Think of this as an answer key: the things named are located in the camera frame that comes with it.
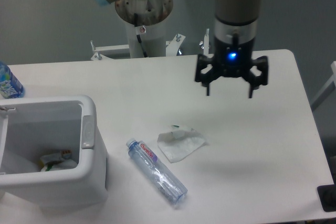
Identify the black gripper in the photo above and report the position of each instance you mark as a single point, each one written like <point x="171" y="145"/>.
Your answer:
<point x="232" y="56"/>

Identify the white paper wrapper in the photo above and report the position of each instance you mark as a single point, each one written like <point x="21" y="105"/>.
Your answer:
<point x="180" y="142"/>

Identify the clear crushed plastic bottle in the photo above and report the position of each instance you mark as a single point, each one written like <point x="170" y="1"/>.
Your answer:
<point x="156" y="172"/>

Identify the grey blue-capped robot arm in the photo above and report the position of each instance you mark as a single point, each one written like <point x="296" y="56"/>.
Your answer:
<point x="234" y="34"/>

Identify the trash inside the can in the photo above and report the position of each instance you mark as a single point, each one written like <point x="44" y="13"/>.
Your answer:
<point x="58" y="161"/>

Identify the white plastic trash can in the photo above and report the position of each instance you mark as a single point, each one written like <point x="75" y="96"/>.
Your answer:
<point x="33" y="127"/>

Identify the black clamp at table edge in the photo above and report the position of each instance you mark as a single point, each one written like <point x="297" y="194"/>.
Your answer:
<point x="327" y="197"/>

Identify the blue labelled water bottle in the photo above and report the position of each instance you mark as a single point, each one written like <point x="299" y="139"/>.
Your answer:
<point x="10" y="85"/>

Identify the white pedestal base frame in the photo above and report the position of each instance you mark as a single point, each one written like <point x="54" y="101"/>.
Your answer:
<point x="175" y="47"/>

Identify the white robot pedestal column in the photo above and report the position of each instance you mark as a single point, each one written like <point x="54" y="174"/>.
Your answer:
<point x="146" y="41"/>

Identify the white frame at right edge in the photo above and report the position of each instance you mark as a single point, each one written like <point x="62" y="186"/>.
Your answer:
<point x="325" y="90"/>

